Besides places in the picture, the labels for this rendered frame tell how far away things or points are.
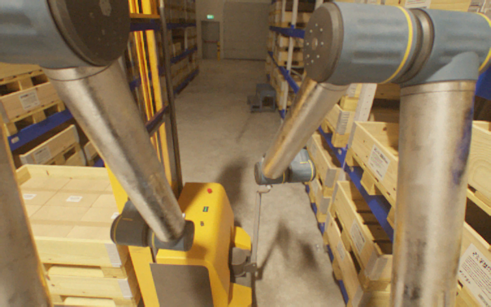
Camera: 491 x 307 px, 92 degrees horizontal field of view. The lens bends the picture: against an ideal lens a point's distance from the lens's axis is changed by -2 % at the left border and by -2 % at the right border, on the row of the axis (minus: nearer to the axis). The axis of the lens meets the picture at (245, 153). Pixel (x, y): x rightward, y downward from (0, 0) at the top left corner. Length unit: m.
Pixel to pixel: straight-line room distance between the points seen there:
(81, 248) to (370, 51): 1.75
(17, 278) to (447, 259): 0.86
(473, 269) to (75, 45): 1.28
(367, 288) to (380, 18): 1.71
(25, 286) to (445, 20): 0.94
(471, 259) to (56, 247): 2.05
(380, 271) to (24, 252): 1.72
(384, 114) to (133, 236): 2.09
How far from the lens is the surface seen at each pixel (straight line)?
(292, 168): 1.13
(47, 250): 1.98
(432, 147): 0.63
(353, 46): 0.49
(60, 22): 0.35
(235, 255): 2.21
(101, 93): 0.43
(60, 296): 2.37
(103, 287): 2.09
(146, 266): 1.87
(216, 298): 1.94
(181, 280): 1.81
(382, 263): 1.81
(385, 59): 0.54
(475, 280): 1.26
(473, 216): 1.59
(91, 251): 1.82
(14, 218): 0.61
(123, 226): 0.95
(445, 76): 0.63
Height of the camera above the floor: 2.15
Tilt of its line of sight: 28 degrees down
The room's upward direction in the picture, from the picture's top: 2 degrees clockwise
